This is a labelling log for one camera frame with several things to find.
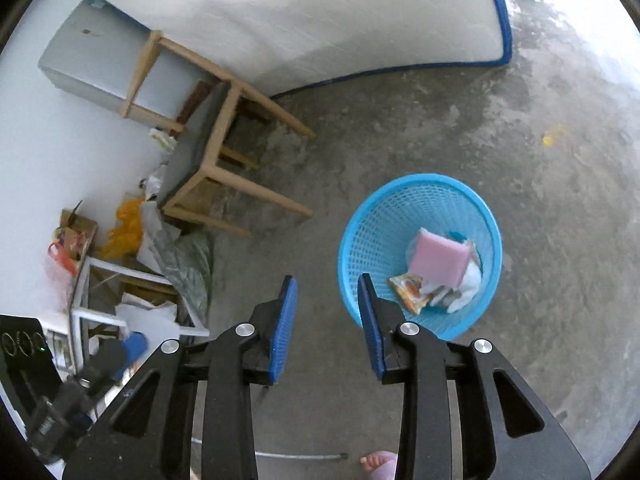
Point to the orange snack packet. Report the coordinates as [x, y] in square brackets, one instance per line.
[410, 292]

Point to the blue plastic waste basket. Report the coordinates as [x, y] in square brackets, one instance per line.
[365, 240]

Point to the pink sponge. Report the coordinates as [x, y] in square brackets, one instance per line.
[440, 257]

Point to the white mattress with blue edge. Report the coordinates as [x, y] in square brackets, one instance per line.
[300, 20]

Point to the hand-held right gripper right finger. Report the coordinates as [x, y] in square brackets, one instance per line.
[371, 330]

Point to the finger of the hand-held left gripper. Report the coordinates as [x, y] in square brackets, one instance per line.
[75, 400]

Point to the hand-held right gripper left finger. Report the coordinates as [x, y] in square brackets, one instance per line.
[282, 330]

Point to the yellow plastic bag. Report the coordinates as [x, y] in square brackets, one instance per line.
[125, 235]

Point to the person's foot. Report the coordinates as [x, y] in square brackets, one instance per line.
[371, 460]

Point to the open cardboard box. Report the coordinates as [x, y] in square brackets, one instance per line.
[75, 230]

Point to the grey refrigerator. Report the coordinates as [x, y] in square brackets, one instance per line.
[95, 65]

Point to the yellow floor scrap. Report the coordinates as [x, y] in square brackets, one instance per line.
[552, 138]

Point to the white plastic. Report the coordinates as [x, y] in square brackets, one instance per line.
[465, 285]

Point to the white and green plastic bag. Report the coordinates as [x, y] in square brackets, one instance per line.
[164, 140]

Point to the wooden chair with black seat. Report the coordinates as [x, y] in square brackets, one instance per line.
[200, 160]

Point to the pink slipper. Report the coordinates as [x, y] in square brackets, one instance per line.
[387, 470]

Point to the grey cloth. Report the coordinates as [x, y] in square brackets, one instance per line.
[185, 265]

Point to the white side table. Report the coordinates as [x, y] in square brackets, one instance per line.
[100, 317]

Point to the thin metal rod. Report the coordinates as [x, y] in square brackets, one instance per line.
[300, 456]

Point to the red plastic bag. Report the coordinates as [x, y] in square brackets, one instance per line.
[60, 257]

